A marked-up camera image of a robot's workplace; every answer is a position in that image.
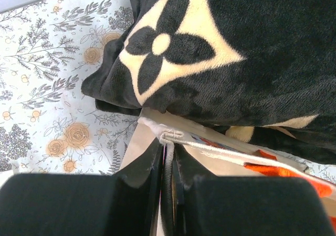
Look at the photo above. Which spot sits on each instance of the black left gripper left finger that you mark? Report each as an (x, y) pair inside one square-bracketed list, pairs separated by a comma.
[(125, 203)]

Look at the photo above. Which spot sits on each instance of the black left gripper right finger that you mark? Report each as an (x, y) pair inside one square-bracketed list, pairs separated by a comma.
[(207, 204)]

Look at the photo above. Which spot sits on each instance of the black plush flower pillow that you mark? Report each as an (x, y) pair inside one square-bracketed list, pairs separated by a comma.
[(259, 71)]

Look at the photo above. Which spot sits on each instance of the beige canvas tote bag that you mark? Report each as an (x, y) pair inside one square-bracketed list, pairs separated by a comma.
[(221, 155)]

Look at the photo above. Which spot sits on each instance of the floral patterned table cloth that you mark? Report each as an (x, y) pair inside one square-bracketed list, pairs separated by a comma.
[(47, 50)]

